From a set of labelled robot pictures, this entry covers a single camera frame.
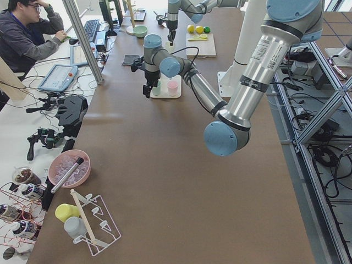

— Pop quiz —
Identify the green lime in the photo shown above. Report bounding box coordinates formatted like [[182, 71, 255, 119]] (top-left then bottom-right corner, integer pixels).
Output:
[[203, 26, 211, 34]]

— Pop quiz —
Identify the metal ice scoop tube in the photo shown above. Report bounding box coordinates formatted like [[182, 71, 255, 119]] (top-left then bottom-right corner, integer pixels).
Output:
[[51, 157, 84, 194]]

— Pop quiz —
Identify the white wire cup rack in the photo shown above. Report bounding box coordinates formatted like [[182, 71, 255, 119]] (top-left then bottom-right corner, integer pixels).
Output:
[[70, 189, 122, 257]]

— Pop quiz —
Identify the green plastic cup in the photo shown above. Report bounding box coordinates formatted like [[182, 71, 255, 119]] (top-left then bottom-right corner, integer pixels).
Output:
[[152, 80, 161, 96]]

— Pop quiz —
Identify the handheld gripper tool lower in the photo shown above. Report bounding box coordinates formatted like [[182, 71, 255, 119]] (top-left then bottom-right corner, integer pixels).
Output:
[[26, 128, 64, 161]]

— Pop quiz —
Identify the cream plastic cup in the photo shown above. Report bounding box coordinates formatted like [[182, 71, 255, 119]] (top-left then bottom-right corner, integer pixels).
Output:
[[165, 41, 175, 54]]

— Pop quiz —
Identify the yellow plastic knife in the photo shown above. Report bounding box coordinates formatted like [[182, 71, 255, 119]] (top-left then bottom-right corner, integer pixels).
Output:
[[187, 38, 208, 42]]

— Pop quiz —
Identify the blue teach pendant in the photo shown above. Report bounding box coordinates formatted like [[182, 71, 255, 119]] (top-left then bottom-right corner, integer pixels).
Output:
[[38, 64, 78, 92], [70, 42, 98, 67]]

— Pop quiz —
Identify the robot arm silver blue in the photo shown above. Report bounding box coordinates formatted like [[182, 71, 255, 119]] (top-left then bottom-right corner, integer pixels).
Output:
[[131, 1, 324, 156], [156, 0, 245, 46]]

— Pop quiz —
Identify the grey plastic cup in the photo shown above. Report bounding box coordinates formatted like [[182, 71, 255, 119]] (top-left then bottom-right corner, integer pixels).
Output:
[[64, 216, 87, 239]]

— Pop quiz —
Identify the bottle with dark label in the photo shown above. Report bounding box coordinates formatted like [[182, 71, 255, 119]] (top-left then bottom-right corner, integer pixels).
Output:
[[18, 183, 44, 201]]

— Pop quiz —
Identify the wooden cutting board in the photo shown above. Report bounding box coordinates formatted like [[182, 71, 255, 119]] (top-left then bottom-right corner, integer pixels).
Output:
[[186, 33, 217, 58]]

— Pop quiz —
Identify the cream plastic tray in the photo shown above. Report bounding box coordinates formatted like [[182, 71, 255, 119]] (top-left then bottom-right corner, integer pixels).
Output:
[[150, 74, 182, 99]]

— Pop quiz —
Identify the blue teach pendant front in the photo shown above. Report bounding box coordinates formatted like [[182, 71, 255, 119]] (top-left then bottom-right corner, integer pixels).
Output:
[[38, 64, 78, 92]]

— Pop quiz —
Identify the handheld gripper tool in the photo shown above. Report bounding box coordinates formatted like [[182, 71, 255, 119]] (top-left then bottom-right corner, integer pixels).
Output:
[[26, 128, 64, 161], [25, 93, 64, 113]]

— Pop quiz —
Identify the pink plastic cup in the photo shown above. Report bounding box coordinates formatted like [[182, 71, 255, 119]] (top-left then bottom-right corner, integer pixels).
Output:
[[167, 80, 178, 96]]

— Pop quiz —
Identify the dark grey folded cloth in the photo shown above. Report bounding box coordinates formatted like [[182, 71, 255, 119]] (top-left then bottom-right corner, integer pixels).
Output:
[[122, 54, 140, 66]]

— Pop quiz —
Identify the pink bowl with ice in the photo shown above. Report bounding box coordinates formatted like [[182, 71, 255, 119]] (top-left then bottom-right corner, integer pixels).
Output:
[[48, 150, 91, 189]]

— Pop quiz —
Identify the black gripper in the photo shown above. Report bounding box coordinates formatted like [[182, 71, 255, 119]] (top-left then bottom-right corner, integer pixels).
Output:
[[131, 56, 161, 98], [156, 13, 178, 46]]

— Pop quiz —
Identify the yellow lemon left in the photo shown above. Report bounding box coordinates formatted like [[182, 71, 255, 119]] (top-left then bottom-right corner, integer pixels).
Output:
[[187, 25, 195, 34]]

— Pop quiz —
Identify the green bowl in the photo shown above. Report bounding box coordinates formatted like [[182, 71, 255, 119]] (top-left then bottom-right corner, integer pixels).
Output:
[[133, 25, 148, 38]]

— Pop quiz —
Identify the iced coffee cup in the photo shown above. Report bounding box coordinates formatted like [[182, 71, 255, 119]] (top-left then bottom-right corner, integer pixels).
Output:
[[12, 167, 41, 185]]

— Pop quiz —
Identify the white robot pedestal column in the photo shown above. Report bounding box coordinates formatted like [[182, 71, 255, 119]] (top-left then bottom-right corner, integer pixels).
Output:
[[218, 0, 266, 97]]

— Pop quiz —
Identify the yellow plastic cup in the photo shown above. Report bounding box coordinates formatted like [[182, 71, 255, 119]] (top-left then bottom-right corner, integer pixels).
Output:
[[55, 203, 80, 223]]

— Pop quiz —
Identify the yellow lemon middle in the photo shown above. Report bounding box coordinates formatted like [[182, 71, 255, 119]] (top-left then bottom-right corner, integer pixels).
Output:
[[195, 25, 204, 34]]

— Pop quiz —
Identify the blue teach pendant rear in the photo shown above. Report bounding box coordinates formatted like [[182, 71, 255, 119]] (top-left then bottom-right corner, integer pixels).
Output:
[[70, 42, 98, 67]]

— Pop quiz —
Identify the wooden mug tree stand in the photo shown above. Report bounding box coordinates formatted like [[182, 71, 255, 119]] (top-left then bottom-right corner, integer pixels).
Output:
[[124, 0, 135, 35]]

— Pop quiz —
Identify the aluminium frame post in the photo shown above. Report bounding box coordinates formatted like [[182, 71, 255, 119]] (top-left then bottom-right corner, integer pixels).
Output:
[[62, 0, 103, 85]]

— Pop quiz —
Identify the yellow lemon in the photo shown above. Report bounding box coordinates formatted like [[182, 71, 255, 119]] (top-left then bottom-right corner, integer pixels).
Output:
[[195, 25, 204, 34], [187, 25, 195, 34]]

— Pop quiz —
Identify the black keyboard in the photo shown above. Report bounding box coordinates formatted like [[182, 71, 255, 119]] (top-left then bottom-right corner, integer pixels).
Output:
[[84, 19, 100, 42]]

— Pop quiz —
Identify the computer mouse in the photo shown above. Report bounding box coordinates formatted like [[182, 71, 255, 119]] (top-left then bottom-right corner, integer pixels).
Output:
[[69, 38, 79, 45]]

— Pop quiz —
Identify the seated person dark hoodie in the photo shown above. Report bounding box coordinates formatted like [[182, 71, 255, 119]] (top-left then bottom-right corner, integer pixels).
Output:
[[1, 1, 68, 78]]

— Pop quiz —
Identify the handheld gripper tool upper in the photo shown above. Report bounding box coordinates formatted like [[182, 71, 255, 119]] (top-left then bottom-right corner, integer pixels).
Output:
[[25, 93, 64, 113]]

